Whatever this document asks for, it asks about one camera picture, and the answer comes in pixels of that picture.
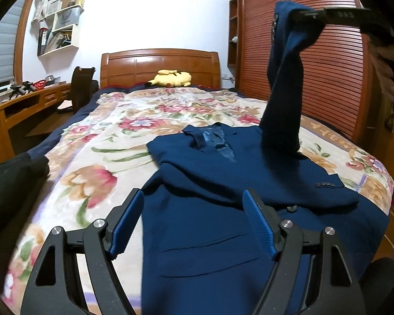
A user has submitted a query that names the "grey window blind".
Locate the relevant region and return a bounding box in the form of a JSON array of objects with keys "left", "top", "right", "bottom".
[{"left": 0, "top": 0, "right": 25, "bottom": 85}]

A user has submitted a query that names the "floral fleece blanket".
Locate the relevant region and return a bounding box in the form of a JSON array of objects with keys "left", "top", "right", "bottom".
[{"left": 3, "top": 87, "right": 394, "bottom": 314}]

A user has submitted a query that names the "red basket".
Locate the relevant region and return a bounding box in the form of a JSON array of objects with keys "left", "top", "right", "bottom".
[{"left": 33, "top": 79, "right": 47, "bottom": 90}]

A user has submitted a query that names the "navy blue suit jacket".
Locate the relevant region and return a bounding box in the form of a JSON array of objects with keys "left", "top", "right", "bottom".
[{"left": 141, "top": 1, "right": 375, "bottom": 314}]

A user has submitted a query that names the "wooden louvered wardrobe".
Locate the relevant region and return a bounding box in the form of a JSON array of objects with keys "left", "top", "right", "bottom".
[{"left": 228, "top": 0, "right": 381, "bottom": 146}]

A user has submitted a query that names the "white wall shelf unit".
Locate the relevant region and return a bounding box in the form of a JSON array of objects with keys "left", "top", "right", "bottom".
[{"left": 33, "top": 0, "right": 85, "bottom": 58}]

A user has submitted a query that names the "wooden desk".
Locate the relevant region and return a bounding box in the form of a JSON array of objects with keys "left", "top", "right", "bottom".
[{"left": 0, "top": 83, "right": 71, "bottom": 163}]

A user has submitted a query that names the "yellow plush toy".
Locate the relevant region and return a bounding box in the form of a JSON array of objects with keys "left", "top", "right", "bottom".
[{"left": 145, "top": 70, "right": 192, "bottom": 87}]

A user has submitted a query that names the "wooden bed headboard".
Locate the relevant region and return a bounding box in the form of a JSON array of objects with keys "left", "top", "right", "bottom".
[{"left": 99, "top": 48, "right": 221, "bottom": 90}]

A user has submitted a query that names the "dark wooden chair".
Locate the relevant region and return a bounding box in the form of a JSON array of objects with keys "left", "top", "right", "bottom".
[{"left": 57, "top": 66, "right": 99, "bottom": 114}]

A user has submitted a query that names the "person's right hand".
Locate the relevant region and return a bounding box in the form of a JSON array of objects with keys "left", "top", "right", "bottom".
[{"left": 368, "top": 40, "right": 394, "bottom": 102}]

